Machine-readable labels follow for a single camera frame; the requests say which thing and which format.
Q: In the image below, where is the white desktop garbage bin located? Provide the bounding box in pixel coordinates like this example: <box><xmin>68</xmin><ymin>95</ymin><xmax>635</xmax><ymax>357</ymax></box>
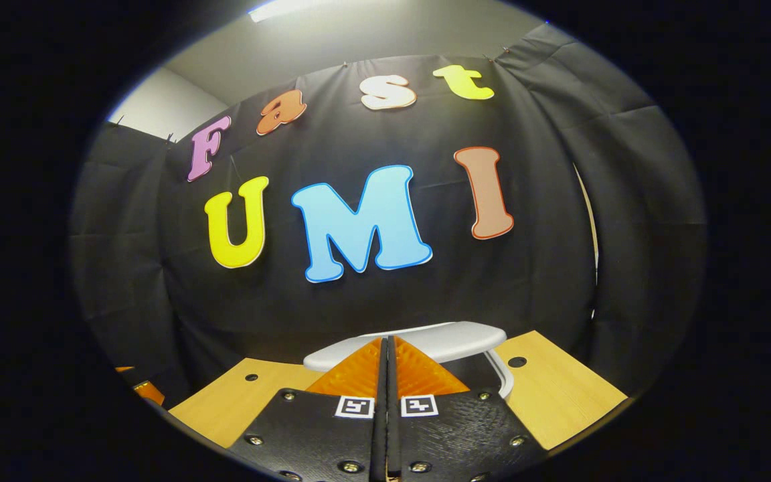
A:
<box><xmin>303</xmin><ymin>321</ymin><xmax>515</xmax><ymax>400</ymax></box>

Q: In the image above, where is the wooden desktop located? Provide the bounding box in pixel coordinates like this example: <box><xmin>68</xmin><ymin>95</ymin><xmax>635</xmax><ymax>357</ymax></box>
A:
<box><xmin>168</xmin><ymin>329</ymin><xmax>629</xmax><ymax>451</ymax></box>

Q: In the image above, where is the long ceiling light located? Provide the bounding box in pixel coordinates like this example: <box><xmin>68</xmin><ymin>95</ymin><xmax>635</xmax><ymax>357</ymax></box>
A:
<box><xmin>248</xmin><ymin>0</ymin><xmax>333</xmax><ymax>23</ymax></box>

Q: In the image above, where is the black backdrop cloth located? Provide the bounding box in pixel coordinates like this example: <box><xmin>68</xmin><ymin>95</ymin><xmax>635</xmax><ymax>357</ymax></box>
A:
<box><xmin>68</xmin><ymin>23</ymin><xmax>707</xmax><ymax>409</ymax></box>

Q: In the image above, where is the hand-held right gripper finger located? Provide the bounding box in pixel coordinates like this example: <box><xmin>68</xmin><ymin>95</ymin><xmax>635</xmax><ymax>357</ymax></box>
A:
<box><xmin>225</xmin><ymin>337</ymin><xmax>388</xmax><ymax>482</ymax></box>
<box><xmin>388</xmin><ymin>335</ymin><xmax>550</xmax><ymax>482</ymax></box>

